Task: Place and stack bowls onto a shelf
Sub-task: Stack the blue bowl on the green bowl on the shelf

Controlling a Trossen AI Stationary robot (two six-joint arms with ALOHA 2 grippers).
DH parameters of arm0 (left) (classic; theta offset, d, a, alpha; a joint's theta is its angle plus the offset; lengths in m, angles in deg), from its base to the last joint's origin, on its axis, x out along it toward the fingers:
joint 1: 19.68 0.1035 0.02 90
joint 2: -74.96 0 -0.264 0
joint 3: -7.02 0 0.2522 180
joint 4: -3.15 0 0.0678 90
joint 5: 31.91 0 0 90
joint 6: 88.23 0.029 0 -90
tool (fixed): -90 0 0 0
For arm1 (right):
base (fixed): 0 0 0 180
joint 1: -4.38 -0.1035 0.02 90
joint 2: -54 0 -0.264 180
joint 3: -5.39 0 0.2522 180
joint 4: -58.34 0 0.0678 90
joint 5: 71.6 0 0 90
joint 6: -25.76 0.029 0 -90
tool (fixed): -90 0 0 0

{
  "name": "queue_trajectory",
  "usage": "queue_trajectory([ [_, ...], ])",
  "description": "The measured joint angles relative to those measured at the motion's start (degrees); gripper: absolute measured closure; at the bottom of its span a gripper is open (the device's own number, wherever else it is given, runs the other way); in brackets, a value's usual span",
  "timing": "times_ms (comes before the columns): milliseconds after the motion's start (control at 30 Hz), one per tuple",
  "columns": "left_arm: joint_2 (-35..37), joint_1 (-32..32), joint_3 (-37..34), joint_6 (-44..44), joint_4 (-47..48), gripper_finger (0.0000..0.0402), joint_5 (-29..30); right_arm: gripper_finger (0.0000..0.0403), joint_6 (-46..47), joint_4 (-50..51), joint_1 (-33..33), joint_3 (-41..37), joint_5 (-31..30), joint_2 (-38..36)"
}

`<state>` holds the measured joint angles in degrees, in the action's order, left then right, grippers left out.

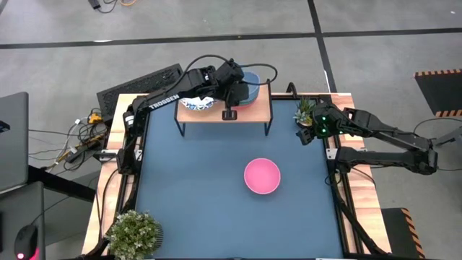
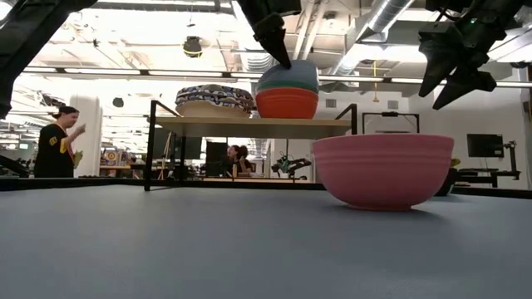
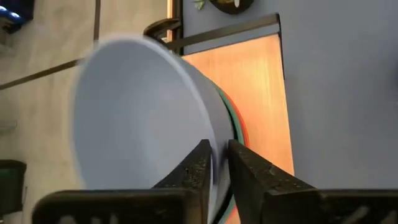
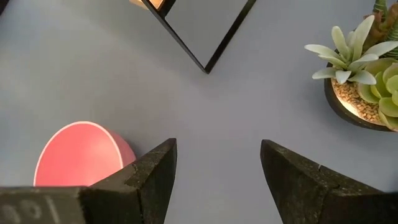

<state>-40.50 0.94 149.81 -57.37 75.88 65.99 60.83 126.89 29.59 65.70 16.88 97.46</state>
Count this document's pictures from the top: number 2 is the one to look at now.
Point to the blue plastic bowl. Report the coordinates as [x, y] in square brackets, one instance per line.
[299, 72]

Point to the blue table mat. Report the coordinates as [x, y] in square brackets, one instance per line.
[208, 249]

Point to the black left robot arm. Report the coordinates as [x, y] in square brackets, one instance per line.
[29, 33]

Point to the wooden shelf with black frame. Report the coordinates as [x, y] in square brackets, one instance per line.
[249, 128]

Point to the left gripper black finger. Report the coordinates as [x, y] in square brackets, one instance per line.
[274, 37]

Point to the seated person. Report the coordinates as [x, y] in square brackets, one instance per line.
[239, 160]

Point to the square wall vent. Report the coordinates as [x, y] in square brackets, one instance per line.
[330, 103]
[392, 104]

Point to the black table frame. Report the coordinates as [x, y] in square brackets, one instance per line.
[83, 182]

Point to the black metal stand frame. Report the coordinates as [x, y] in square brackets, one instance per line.
[390, 114]

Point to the small background robot arm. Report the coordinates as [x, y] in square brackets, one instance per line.
[291, 164]

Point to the yellow hanging pendant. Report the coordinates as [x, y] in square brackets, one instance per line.
[375, 99]

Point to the orange plastic bowl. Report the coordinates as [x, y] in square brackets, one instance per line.
[287, 104]

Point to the colourful target board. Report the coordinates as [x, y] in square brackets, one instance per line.
[111, 158]

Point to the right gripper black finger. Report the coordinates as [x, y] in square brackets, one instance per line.
[438, 62]
[469, 83]

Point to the black yellow ceiling device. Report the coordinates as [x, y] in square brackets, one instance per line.
[192, 46]

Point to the black computer monitor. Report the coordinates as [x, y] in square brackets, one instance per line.
[216, 158]
[484, 145]

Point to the silver ventilation duct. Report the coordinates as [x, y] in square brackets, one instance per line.
[382, 16]
[249, 58]

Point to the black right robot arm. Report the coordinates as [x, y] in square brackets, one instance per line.
[511, 6]

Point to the long ceiling light strip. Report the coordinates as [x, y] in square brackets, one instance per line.
[183, 74]

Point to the pink plastic bowl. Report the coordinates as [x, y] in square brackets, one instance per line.
[382, 174]

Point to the standing person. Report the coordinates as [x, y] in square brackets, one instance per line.
[52, 153]

